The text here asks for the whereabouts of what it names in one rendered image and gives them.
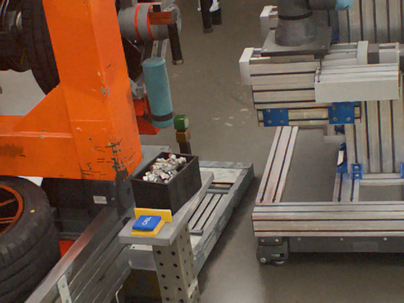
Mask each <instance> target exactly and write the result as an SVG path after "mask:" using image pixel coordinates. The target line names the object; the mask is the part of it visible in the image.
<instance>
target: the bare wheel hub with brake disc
mask: <svg viewBox="0 0 404 303"><path fill-rule="evenodd" d="M21 1H22V0H2V2H1V5H0V32H4V30H3V29H5V28H6V26H7V25H9V24H12V23H14V24H15V25H17V27H18V31H19V35H18V36H17V37H16V39H17V42H18V43H21V45H22V48H24V44H23V36H22V35H23V33H22V26H21V11H22V10H21V5H22V2H21ZM5 57H6V59H7V60H8V62H9V63H10V65H12V66H13V67H14V68H16V69H20V70H30V65H29V63H28V59H27V56H26V54H24V58H23V64H22V65H20V58H21V56H20V57H19V58H14V57H13V56H5Z"/></svg>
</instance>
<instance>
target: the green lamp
mask: <svg viewBox="0 0 404 303"><path fill-rule="evenodd" d="M173 123H174V129H175V130H185V129H186V128H187V126H188V119H187V115H177V116H176V117H175V118H173Z"/></svg>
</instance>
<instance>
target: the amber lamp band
mask: <svg viewBox="0 0 404 303"><path fill-rule="evenodd" d="M175 135H176V139H177V142H178V143H187V142H188V141H189V140H190V139H191V133H190V129H189V128H188V129H187V130H186V132H185V133H178V132H176V133H175Z"/></svg>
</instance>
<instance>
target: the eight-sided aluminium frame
mask: <svg viewBox="0 0 404 303"><path fill-rule="evenodd" d="M148 3H155V0H148ZM167 40H168V39H165V40H159V43H158V41H157V40H151V41H150V46H149V50H148V58H146V59H149V58H153V57H155V56H156V51H157V57H160V58H163V59H165V53H166V48H167ZM157 44H158V50H157ZM129 84H130V89H131V95H132V99H140V98H141V97H143V94H144V93H147V92H146V90H145V82H144V77H143V72H142V73H141V74H140V75H139V76H138V77H137V78H136V79H135V80H134V81H132V80H131V79H130V78H129Z"/></svg>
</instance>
